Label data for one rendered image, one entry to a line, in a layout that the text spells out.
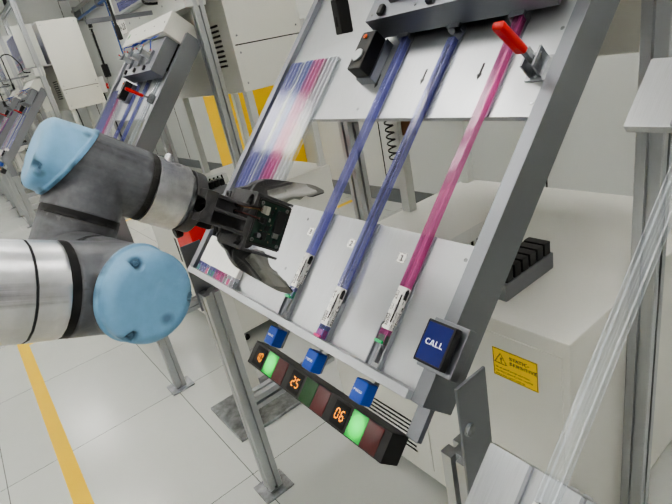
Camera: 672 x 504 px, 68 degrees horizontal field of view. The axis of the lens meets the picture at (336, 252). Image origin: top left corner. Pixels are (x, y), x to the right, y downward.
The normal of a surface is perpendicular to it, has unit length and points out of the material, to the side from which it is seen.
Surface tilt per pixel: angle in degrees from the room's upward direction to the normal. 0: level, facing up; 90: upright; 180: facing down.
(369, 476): 0
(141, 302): 90
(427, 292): 45
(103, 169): 85
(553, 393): 90
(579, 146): 90
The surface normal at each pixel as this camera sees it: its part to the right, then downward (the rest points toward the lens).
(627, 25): -0.76, 0.39
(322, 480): -0.19, -0.90
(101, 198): 0.77, 0.14
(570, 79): 0.61, 0.20
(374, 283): -0.68, -0.36
